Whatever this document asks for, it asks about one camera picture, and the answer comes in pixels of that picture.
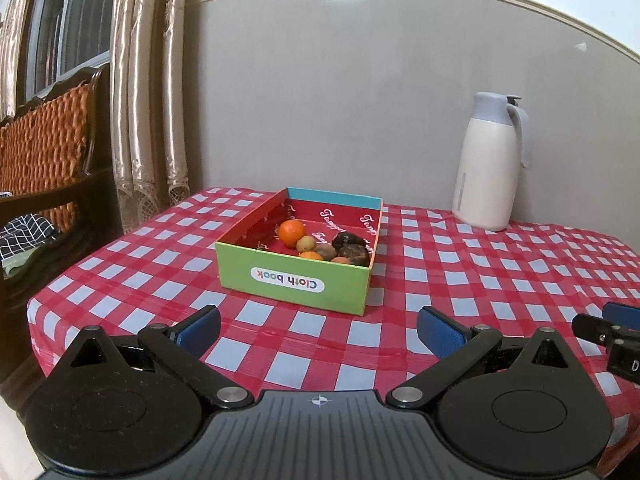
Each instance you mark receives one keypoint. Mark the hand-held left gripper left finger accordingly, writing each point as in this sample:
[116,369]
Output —
[200,329]

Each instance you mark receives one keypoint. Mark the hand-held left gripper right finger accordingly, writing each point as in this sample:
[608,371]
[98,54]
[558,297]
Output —
[440,332]

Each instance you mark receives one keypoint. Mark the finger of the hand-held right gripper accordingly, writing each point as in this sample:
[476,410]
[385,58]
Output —
[600,331]
[625,316]

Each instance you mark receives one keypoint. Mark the colourful cardboard box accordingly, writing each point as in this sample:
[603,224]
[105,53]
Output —
[300,290]

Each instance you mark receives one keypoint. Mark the large dark fruit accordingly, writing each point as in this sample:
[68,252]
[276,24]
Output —
[356,254]

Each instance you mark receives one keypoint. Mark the small dark fruit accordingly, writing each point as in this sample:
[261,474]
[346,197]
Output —
[345,238]

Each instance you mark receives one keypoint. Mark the red checkered tablecloth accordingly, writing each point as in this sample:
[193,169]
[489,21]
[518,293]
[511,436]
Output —
[450,270]

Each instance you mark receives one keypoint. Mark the white thermos jug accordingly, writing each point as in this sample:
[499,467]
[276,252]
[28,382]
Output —
[485,175]

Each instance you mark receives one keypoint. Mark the black white checked blanket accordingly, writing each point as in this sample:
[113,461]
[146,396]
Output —
[25,232]

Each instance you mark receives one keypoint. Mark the wooden sofa with orange cushion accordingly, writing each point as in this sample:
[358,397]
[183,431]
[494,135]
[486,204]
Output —
[45,135]

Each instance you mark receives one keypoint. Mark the beige satin curtain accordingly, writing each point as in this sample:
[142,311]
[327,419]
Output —
[12,50]
[145,85]

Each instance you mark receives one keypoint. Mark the window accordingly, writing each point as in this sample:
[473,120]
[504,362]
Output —
[75,20]

